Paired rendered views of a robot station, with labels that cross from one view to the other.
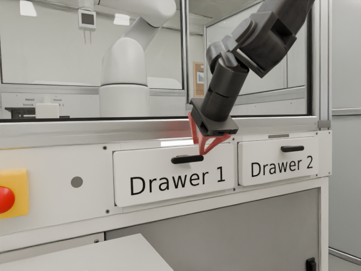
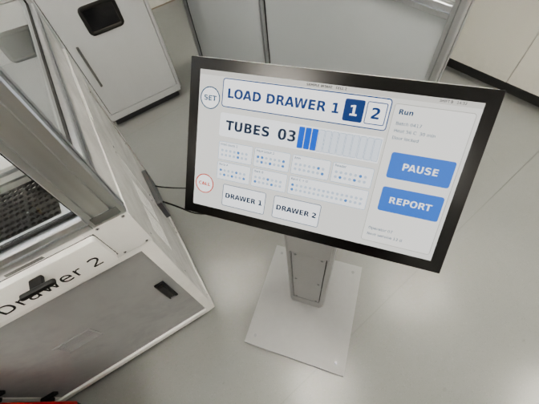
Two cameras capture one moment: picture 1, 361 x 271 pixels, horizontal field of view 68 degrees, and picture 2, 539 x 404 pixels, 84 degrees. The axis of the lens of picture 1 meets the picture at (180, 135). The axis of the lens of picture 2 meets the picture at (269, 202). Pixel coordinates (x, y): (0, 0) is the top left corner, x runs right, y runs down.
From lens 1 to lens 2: 108 cm
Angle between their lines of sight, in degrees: 54
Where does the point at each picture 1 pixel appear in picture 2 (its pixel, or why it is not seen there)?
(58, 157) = not seen: outside the picture
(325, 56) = (38, 150)
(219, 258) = (34, 337)
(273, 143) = (13, 285)
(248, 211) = (43, 309)
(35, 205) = not seen: outside the picture
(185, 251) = not seen: outside the picture
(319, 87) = (64, 188)
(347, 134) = (328, 12)
